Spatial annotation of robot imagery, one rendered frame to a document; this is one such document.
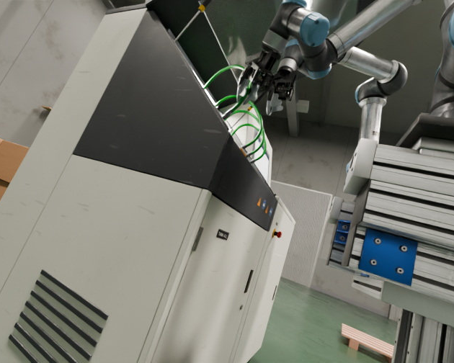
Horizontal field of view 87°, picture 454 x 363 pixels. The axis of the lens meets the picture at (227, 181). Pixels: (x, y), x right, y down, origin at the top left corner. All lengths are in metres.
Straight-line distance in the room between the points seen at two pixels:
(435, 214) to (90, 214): 0.84
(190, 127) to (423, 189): 0.55
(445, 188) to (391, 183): 0.09
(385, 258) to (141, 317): 0.54
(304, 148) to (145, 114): 10.18
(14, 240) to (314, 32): 1.14
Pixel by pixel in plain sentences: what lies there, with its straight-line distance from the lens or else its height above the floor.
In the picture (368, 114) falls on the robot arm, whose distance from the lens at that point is 1.37.
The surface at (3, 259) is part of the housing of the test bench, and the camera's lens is 1.12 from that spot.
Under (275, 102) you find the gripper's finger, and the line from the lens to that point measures 1.05.
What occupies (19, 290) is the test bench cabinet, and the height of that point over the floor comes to 0.35.
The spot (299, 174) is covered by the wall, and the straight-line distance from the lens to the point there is 10.37.
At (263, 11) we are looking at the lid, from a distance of 1.33.
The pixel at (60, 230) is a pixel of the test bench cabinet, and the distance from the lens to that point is 0.91.
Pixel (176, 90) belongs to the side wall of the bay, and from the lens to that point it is 0.82.
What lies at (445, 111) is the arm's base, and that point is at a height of 1.10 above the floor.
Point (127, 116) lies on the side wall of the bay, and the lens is 0.90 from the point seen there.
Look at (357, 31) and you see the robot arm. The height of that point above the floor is 1.41.
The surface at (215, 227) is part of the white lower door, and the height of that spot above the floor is 0.71.
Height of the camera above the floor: 0.70
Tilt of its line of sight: 12 degrees up
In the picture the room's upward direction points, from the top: 20 degrees clockwise
